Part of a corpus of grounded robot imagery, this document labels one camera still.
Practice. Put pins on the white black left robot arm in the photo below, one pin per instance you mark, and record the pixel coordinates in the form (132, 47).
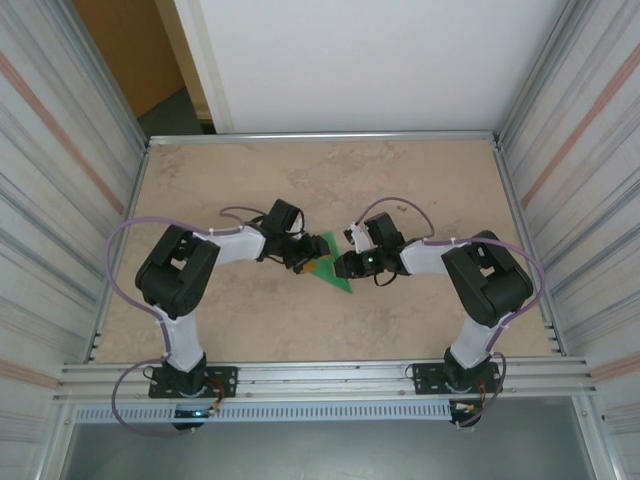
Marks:
(175, 272)

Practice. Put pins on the aluminium table frame bar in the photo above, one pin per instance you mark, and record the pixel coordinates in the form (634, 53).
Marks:
(320, 137)
(516, 200)
(122, 240)

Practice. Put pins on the black controller board green light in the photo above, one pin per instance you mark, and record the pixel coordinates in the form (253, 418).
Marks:
(192, 414)

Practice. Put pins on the grey metal shelf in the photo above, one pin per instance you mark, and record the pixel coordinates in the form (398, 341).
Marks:
(325, 450)

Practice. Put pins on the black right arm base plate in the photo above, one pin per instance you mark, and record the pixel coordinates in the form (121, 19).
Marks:
(425, 377)

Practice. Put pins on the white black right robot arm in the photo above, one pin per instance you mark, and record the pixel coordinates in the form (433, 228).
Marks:
(485, 280)

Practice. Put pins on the aluminium upright post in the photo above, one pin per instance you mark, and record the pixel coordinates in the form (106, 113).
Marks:
(106, 75)
(539, 75)

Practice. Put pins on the long aluminium mounting rail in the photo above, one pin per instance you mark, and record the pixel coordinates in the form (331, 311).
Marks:
(325, 372)

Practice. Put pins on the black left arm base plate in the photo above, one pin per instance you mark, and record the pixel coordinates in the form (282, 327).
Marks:
(225, 377)

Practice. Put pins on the orange wooden door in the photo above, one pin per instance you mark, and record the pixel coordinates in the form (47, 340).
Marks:
(130, 50)

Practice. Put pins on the green paper sheet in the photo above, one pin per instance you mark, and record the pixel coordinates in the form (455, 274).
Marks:
(332, 275)

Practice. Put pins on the white door frame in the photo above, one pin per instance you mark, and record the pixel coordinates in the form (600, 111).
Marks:
(198, 50)

